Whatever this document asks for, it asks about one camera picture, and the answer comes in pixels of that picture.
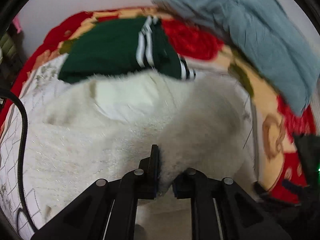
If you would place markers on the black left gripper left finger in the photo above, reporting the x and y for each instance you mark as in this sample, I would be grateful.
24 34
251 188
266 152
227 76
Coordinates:
106 209

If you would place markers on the dark green striped sweater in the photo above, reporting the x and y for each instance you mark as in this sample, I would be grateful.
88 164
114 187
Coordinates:
124 46

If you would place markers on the red floral bed blanket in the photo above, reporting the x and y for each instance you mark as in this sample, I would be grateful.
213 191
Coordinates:
277 125

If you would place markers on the white fluffy sweater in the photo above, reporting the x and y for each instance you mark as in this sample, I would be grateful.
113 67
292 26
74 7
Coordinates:
203 126

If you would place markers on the light blue garment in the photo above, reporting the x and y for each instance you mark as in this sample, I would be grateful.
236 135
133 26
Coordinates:
262 31

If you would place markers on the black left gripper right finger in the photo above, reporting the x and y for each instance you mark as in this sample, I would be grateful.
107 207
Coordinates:
221 209

